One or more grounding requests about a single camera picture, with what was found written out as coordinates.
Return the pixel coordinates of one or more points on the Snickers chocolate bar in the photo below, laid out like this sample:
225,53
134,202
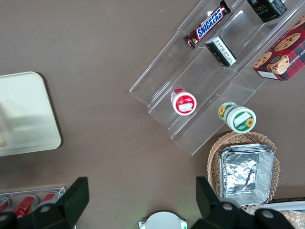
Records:
209,23

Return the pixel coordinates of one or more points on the clear acrylic bottle rack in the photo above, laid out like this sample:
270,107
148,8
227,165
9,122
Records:
60,190

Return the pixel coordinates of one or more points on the red cola bottle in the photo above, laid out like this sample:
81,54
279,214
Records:
25,206
3,204
48,198

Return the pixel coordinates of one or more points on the beige plastic tray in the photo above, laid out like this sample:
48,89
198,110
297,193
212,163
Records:
28,114

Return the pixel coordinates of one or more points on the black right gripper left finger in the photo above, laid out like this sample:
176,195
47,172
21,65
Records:
76,198

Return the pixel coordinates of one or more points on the red tartan cookie box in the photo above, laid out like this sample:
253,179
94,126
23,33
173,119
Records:
283,55

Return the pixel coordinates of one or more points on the aluminium foil tray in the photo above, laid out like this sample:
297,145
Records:
245,146
245,176

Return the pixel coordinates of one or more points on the large clear cracker bag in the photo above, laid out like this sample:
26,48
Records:
294,218

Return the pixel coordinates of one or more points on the red lid white jar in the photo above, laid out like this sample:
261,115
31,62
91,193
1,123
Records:
184,103

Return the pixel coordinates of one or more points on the clear acrylic step shelf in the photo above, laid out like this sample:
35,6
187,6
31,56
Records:
202,78

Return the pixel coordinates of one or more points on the white rectangular plastic bin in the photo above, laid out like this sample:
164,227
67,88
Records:
290,204

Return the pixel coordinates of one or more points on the small black box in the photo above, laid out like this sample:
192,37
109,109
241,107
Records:
267,9
221,51

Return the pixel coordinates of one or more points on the green lid white jar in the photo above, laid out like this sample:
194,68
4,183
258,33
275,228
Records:
240,118

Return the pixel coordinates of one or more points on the light tan wicker basket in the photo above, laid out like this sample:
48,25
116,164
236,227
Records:
214,152

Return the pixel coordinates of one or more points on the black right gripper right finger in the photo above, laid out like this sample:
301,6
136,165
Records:
207,200

